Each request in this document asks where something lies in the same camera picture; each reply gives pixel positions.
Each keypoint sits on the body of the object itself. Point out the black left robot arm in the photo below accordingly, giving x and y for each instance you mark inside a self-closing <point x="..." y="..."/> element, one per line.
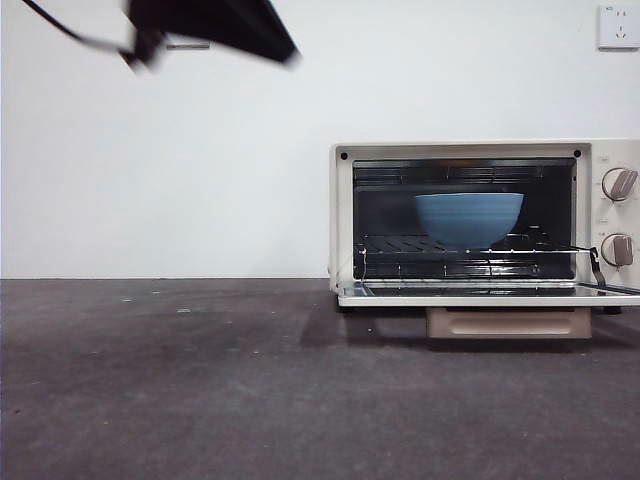
<point x="145" y="20"/>

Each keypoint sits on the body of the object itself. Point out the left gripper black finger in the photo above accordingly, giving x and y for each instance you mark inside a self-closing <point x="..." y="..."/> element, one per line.
<point x="230" y="22"/>

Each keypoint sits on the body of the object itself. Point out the cream Toshiba toaster oven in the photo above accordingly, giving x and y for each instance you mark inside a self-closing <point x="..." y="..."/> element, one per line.
<point x="595" y="280"/>

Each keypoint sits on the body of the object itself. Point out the blue ribbed bowl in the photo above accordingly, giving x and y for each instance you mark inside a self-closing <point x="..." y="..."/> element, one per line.
<point x="465" y="220"/>

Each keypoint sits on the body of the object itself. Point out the white wall socket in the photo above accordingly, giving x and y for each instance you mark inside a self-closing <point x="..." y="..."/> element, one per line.
<point x="187" y="46"/>
<point x="620" y="29"/>

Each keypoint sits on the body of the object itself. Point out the beige oven knob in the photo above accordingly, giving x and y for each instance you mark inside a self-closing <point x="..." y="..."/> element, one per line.
<point x="619" y="185"/>
<point x="617" y="250"/>

